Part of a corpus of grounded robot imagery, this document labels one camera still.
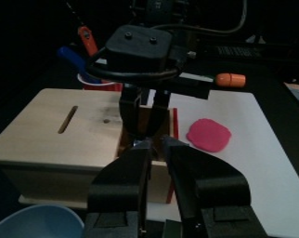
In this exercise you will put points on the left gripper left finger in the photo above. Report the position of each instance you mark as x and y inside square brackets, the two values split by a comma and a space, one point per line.
[118, 198]

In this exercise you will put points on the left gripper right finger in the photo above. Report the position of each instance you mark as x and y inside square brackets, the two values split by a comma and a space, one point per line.
[214, 192]

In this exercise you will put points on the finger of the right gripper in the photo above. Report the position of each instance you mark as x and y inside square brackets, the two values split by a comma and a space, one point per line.
[132, 114]
[159, 111]

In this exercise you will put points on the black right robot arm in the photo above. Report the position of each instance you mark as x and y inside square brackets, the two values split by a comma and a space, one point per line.
[159, 9]

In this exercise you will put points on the red-fronted wooden drawer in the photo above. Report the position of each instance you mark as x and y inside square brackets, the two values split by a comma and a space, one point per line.
[162, 182]

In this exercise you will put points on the pink play dough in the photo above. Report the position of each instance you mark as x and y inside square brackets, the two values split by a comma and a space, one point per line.
[208, 134]

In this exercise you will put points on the light blue bowl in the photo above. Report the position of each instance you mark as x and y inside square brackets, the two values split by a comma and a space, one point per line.
[35, 223]

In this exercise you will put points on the orange capsule-shaped piece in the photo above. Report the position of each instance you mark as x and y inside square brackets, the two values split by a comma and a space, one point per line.
[231, 80]

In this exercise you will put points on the red plastic cup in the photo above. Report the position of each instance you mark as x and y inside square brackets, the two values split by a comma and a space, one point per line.
[102, 86]

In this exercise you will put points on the white cutting board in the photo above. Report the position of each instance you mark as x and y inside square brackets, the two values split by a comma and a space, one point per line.
[259, 173]

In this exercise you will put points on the black ribbed box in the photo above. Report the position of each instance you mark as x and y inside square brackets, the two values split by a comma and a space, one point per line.
[238, 51]

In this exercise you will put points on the wooden box with slot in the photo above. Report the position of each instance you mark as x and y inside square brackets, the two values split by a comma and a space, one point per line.
[43, 133]

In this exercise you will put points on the blue plastic utensil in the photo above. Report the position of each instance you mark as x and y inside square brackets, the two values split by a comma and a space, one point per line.
[75, 60]

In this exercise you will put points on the pale coloured toy piece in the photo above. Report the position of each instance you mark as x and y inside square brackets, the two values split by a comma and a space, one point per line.
[298, 93]

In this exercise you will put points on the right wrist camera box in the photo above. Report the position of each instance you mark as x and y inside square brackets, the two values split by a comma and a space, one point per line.
[136, 51]

